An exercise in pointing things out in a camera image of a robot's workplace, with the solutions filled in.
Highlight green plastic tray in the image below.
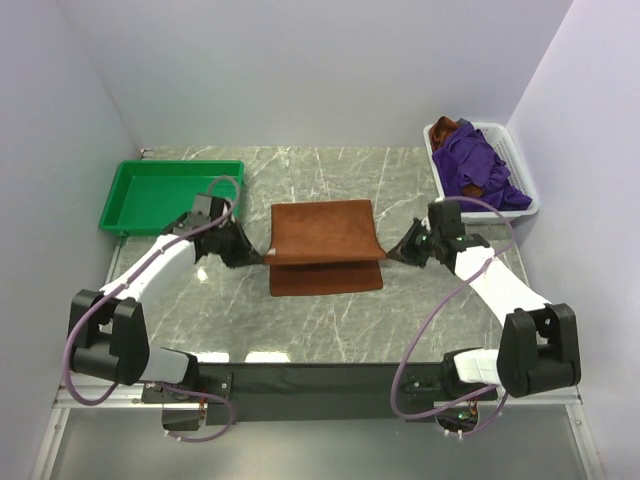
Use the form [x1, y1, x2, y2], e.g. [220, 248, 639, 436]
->
[99, 160, 244, 237]

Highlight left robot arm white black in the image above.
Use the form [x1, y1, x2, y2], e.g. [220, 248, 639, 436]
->
[63, 194, 261, 402]

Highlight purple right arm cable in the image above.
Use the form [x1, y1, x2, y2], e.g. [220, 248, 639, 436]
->
[389, 195, 515, 439]

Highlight white plastic basket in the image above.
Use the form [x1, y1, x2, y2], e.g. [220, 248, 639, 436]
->
[423, 121, 540, 225]

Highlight black base bar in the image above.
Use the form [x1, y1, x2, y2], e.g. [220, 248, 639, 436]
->
[140, 360, 501, 429]

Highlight purple towel in basket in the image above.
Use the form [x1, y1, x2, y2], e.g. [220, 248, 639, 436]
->
[432, 122, 532, 211]

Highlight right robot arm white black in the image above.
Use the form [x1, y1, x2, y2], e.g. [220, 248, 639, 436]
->
[387, 196, 581, 399]

